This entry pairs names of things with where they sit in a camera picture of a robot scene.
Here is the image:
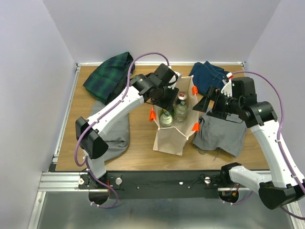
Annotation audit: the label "red soda can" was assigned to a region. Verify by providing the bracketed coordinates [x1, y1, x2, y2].
[176, 92, 187, 104]

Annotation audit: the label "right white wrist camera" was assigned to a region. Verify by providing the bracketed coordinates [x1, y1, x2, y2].
[221, 73, 233, 97]

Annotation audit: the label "aluminium frame rail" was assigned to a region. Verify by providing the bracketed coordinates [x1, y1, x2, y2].
[26, 63, 86, 229]

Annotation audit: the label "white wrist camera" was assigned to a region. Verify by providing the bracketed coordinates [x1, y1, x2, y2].
[221, 73, 233, 97]
[167, 71, 182, 89]

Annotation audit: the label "blue denim jeans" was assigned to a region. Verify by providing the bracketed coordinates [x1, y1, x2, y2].
[190, 61, 229, 95]

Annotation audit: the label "green plaid cloth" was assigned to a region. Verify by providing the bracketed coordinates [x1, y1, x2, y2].
[83, 52, 133, 105]

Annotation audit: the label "beige canvas tote bag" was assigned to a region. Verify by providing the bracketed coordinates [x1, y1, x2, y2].
[150, 75, 200, 156]

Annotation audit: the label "left grey cloth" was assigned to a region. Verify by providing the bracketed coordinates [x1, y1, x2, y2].
[102, 115, 130, 161]

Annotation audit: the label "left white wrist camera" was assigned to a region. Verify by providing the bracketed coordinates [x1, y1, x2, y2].
[167, 71, 182, 89]

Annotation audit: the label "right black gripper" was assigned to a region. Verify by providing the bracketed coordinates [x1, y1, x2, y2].
[193, 84, 242, 120]

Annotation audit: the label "clear bottle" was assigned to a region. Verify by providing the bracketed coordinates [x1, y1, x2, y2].
[174, 101, 188, 123]
[159, 111, 173, 128]

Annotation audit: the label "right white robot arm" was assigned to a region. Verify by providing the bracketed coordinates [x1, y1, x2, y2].
[193, 77, 305, 209]

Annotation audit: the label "right grey shorts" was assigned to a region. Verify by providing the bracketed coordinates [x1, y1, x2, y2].
[193, 114, 247, 157]

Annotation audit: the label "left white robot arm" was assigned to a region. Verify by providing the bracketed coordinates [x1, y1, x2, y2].
[75, 63, 182, 188]

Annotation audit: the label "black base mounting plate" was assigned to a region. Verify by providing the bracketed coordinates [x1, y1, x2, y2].
[78, 169, 253, 200]

